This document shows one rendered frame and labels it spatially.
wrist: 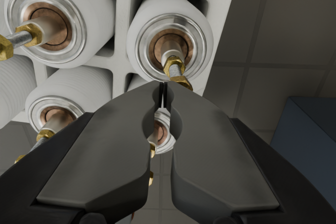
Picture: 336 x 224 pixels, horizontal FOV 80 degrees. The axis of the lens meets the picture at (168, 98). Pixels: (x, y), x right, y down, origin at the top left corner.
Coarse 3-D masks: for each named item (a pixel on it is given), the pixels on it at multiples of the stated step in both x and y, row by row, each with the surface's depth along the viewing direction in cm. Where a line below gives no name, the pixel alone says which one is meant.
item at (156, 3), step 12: (144, 0) 29; (156, 0) 21; (168, 0) 20; (180, 0) 20; (144, 12) 20; (156, 12) 19; (168, 12) 19; (180, 12) 20; (192, 12) 20; (132, 24) 20; (204, 24) 20; (132, 36) 21; (132, 48) 21; (132, 60) 22; (204, 60) 22
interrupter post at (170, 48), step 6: (168, 42) 20; (174, 42) 20; (162, 48) 20; (168, 48) 19; (174, 48) 19; (180, 48) 20; (162, 54) 19; (168, 54) 19; (174, 54) 19; (180, 54) 19; (162, 60) 19
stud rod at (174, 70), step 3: (171, 66) 17; (174, 66) 17; (177, 66) 17; (171, 69) 16; (174, 69) 16; (177, 69) 16; (180, 69) 17; (171, 72) 16; (174, 72) 16; (177, 72) 16; (180, 72) 16; (171, 75) 16; (174, 75) 15; (177, 75) 15; (180, 75) 15
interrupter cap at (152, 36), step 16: (160, 16) 19; (176, 16) 19; (144, 32) 20; (160, 32) 20; (176, 32) 20; (192, 32) 20; (144, 48) 21; (192, 48) 21; (144, 64) 22; (160, 64) 22; (192, 64) 22; (160, 80) 23
